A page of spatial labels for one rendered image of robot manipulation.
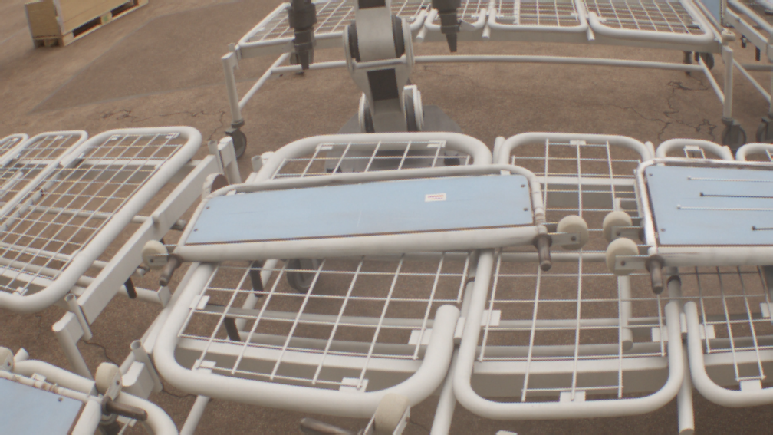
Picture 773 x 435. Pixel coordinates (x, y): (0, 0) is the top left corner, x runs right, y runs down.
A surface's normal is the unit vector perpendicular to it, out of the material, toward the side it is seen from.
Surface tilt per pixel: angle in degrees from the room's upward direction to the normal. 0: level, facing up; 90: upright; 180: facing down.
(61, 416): 5
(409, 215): 1
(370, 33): 66
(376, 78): 120
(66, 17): 90
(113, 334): 0
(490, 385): 90
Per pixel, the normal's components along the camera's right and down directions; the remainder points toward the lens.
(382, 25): -0.04, 0.15
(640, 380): -0.20, 0.55
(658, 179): -0.11, -0.88
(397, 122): 0.04, 0.75
